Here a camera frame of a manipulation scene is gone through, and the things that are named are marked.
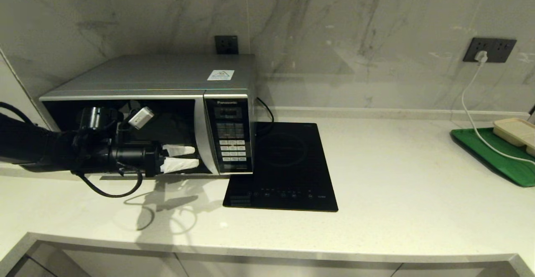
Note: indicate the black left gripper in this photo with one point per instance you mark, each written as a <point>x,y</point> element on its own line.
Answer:
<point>154,160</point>

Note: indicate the microwave door with dark glass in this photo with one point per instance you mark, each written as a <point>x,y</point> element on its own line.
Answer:
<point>205,135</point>

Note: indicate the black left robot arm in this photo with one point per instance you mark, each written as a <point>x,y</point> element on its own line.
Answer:
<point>42,147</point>

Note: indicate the silver Panasonic microwave oven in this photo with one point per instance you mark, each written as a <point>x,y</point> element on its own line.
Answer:
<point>167,72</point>

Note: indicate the white triangle warning sticker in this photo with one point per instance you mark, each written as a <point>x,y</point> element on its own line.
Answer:
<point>220,75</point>

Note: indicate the black induction cooktop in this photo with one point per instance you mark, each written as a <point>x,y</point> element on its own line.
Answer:
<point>288,160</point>

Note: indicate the grey cabinet front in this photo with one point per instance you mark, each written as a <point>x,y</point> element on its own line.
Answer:
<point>117,264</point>
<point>451,270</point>
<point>288,268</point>
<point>29,270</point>

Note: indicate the green plastic tray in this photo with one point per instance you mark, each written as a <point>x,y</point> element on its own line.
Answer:
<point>505,170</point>

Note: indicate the beige lunch container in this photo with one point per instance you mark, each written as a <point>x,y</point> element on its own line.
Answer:
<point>514,130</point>

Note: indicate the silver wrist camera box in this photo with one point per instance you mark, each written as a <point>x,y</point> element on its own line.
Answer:
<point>141,118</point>

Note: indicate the small dark wall socket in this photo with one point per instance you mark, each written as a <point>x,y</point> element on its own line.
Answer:
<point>227,44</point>

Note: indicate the wide dark wall socket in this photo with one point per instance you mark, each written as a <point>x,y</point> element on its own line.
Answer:
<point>500,50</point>

